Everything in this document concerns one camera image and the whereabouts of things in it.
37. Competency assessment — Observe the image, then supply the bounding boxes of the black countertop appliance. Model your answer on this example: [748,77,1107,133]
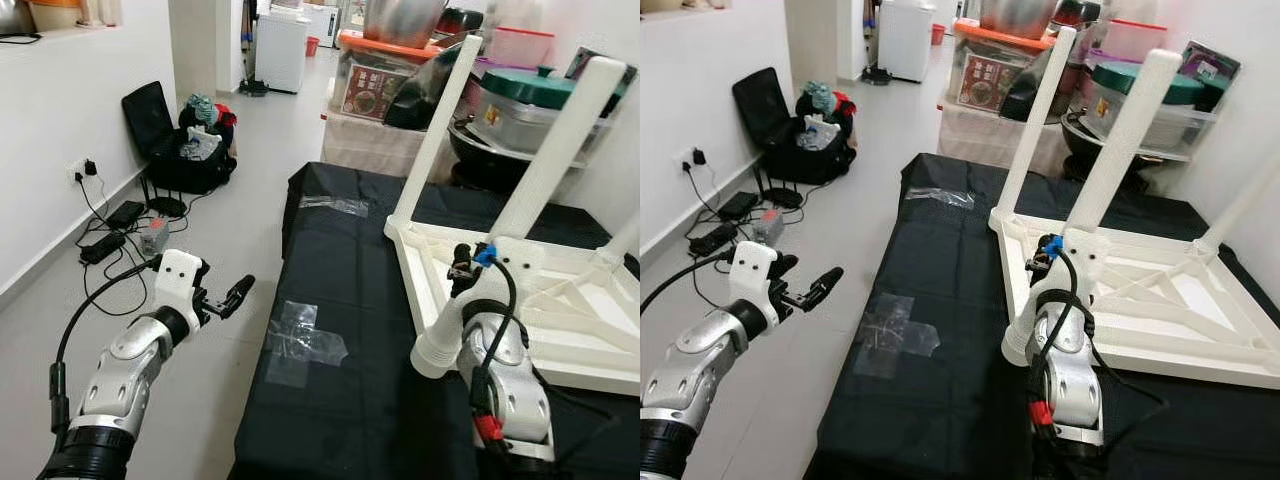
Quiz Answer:
[0,0,39,43]

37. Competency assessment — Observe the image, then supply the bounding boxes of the black floor cloth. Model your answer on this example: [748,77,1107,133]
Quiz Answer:
[230,162,640,480]
[805,152,1280,480]

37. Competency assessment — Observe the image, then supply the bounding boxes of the clear tape strip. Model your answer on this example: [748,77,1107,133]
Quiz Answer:
[905,187,976,209]
[298,195,371,218]

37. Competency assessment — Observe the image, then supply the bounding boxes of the printed cardboard box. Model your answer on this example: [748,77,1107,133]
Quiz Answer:
[565,47,638,96]
[1178,40,1243,111]

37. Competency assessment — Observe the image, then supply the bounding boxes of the pink plastic container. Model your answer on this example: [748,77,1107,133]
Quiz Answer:
[1102,18,1169,61]
[488,27,556,69]

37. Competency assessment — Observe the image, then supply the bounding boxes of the metal pot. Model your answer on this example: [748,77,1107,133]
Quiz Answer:
[362,0,449,49]
[978,0,1061,39]

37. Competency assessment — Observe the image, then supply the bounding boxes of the green pot with lid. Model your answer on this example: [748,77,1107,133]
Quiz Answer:
[480,65,603,111]
[1090,62,1208,106]

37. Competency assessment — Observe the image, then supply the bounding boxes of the clear tape cross patch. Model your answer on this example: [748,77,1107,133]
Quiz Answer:
[262,300,349,389]
[852,293,941,379]

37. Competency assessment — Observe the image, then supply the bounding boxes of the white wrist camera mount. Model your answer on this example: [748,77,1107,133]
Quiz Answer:
[480,237,546,301]
[730,241,781,311]
[155,250,208,319]
[1050,228,1113,291]

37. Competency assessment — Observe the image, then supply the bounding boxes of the beige cloth-covered stand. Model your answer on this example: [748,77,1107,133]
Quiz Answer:
[938,98,1071,176]
[320,108,456,183]

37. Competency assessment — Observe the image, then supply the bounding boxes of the black glossy bag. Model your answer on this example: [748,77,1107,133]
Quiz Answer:
[1000,35,1076,123]
[385,45,471,131]

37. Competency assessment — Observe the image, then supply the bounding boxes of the clear plastic container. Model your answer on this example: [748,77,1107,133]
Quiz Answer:
[1080,92,1219,153]
[468,98,611,156]

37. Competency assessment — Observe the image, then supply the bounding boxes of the grey power box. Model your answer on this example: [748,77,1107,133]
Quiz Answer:
[752,207,786,247]
[140,216,171,257]

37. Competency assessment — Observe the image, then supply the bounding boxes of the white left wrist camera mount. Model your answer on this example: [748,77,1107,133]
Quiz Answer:
[155,250,208,319]
[730,241,781,311]

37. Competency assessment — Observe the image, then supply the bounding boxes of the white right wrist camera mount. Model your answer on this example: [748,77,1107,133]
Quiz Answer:
[480,237,546,301]
[1050,228,1113,291]

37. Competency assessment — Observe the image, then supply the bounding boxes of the black looped floor cable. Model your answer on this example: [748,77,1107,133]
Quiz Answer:
[688,165,761,306]
[78,175,161,318]

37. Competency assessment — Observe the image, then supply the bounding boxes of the white appliance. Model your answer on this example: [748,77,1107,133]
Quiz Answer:
[878,0,936,83]
[255,8,311,94]

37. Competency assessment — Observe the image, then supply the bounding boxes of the black open bag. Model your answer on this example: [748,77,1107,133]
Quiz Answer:
[122,80,239,196]
[732,67,859,186]

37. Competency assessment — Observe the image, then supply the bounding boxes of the orange-lidded storage box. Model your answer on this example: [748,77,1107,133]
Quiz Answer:
[335,30,446,123]
[952,20,1051,113]

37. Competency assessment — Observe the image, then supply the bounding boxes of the white plastic packet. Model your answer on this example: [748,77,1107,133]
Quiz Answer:
[800,117,843,153]
[180,128,223,163]

